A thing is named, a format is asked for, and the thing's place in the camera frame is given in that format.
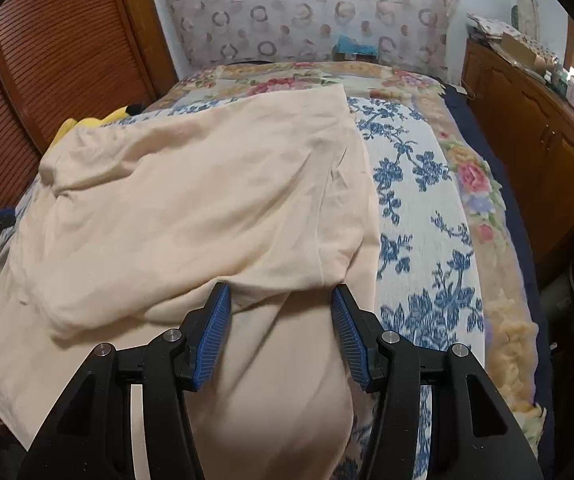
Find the wooden sideboard cabinet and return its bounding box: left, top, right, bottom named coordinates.
left=462, top=39, right=574, bottom=283

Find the folded floral cloth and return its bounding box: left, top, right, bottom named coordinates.
left=467, top=12, right=510, bottom=44

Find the open cardboard box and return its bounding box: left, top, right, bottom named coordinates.
left=501, top=30, right=561, bottom=74

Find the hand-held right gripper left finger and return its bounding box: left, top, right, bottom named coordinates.
left=17, top=281, right=233, bottom=480

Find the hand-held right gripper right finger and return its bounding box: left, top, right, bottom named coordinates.
left=330, top=284, right=542, bottom=480

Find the blue box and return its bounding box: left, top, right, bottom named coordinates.
left=332, top=35, right=379, bottom=64

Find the wooden louvred wardrobe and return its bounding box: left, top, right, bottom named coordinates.
left=0, top=0, right=179, bottom=223

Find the yellow plush toy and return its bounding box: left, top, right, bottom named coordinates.
left=50, top=104, right=145, bottom=150

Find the white blue floral bed cloth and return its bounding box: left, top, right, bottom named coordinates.
left=0, top=87, right=488, bottom=480

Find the navy bed sheet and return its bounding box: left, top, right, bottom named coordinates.
left=442, top=85, right=556, bottom=480

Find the green bottle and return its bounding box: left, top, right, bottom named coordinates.
left=546, top=67, right=572, bottom=94

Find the sheer circle-patterned curtain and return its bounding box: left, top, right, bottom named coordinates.
left=159, top=0, right=464, bottom=82

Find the dark round object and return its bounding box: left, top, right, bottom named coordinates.
left=537, top=255, right=574, bottom=322

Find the beige printed t-shirt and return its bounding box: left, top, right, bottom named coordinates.
left=0, top=84, right=382, bottom=480

